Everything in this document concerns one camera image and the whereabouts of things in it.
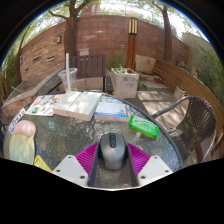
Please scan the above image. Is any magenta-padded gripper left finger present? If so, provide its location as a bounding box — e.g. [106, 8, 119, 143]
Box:
[51, 142, 103, 188]

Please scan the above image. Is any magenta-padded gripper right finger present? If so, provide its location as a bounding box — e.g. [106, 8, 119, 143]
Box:
[124, 142, 174, 188]

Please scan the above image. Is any grey and black computer mouse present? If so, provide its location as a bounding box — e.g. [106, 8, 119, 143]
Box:
[99, 132, 128, 171]

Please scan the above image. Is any yellow card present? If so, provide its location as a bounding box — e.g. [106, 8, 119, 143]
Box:
[33, 154, 54, 173]

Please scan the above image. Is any green wipes packet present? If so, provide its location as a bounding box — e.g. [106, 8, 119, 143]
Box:
[128, 115, 160, 139]

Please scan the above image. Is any thick white book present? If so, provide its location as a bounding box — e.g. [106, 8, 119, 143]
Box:
[52, 90, 103, 122]

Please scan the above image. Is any colourful sticker sheet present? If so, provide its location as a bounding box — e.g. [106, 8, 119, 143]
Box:
[24, 94, 64, 118]

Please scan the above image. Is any white licence plate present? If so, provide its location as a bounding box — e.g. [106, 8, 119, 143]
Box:
[7, 107, 27, 134]

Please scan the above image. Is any blue and white booklet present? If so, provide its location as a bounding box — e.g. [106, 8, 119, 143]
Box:
[94, 101, 132, 123]

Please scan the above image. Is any stone raised planter bed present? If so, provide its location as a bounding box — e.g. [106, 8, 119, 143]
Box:
[3, 68, 66, 114]

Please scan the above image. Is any concrete planter with plant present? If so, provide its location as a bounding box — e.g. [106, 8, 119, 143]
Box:
[109, 65, 140, 99]

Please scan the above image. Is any clear plastic cup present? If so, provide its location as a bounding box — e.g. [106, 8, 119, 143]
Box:
[58, 67, 79, 93]

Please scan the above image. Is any curved wooden slat bench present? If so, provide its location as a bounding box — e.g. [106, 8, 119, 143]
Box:
[153, 59, 224, 134]

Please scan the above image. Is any white drinking straw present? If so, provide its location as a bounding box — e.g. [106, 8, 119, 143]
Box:
[65, 52, 71, 92]

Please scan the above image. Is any beige stone block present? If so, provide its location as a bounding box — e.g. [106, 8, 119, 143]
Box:
[134, 54, 157, 75]

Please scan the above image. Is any forked tree trunk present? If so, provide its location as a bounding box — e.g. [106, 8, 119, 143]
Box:
[48, 0, 91, 58]

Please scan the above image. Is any slim tree trunk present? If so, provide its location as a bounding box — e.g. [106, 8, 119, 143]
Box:
[151, 1, 174, 63]

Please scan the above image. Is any wooden garden lamp post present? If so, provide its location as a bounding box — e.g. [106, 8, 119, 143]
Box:
[125, 13, 139, 70]

